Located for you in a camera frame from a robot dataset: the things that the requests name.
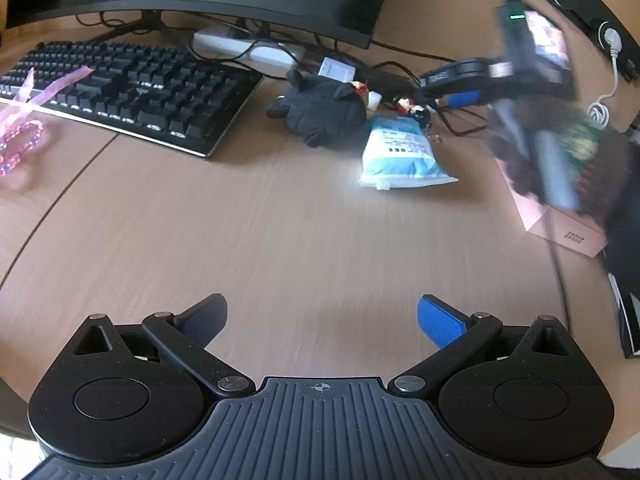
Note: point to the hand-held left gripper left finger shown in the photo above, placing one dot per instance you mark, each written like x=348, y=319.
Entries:
x=205, y=317

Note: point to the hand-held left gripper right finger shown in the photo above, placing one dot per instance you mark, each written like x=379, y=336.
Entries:
x=440, y=319

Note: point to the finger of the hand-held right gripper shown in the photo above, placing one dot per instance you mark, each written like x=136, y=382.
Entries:
x=464, y=99

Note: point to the small red white figure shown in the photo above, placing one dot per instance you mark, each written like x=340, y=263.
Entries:
x=407, y=106

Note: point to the blue white packet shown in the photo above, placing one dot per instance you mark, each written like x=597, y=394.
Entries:
x=400, y=152

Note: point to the black plush toy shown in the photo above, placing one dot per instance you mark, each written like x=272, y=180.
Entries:
x=320, y=107

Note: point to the pink box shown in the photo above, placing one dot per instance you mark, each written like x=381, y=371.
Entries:
x=565, y=232

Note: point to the wooden desktop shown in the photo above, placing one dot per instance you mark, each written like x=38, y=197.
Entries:
x=250, y=235

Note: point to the person's right hand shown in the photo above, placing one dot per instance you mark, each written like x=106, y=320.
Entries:
x=512, y=155

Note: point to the black power adapter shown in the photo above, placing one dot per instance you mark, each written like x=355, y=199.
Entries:
x=395, y=80

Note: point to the black flat case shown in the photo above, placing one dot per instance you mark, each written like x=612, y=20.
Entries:
x=627, y=320

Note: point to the white power strip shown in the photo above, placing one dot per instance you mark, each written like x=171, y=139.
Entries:
x=260, y=52

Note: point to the black mechanical keyboard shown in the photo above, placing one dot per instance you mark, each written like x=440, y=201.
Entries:
x=130, y=90

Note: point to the pink ribbon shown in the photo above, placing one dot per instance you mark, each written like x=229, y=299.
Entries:
x=55, y=87

